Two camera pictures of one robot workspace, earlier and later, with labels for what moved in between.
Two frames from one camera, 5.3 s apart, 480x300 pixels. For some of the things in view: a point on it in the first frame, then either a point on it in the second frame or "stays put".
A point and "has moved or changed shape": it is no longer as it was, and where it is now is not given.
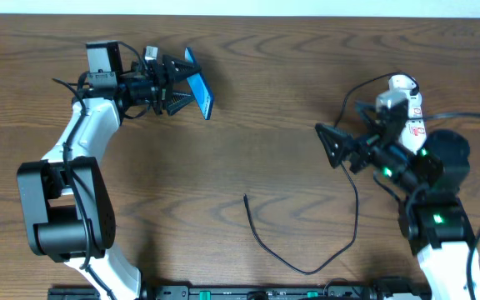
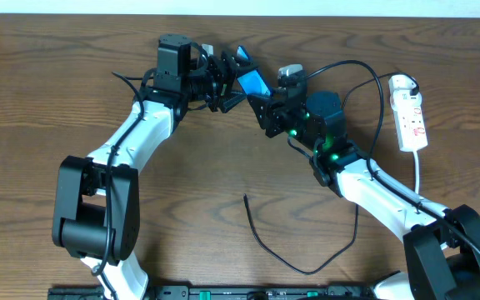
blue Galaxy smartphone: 199,87 has moved or changed shape
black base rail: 378,290 stays put
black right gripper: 359,151 to 274,115
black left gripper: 158,87 to 217,83
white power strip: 413,133 stays put
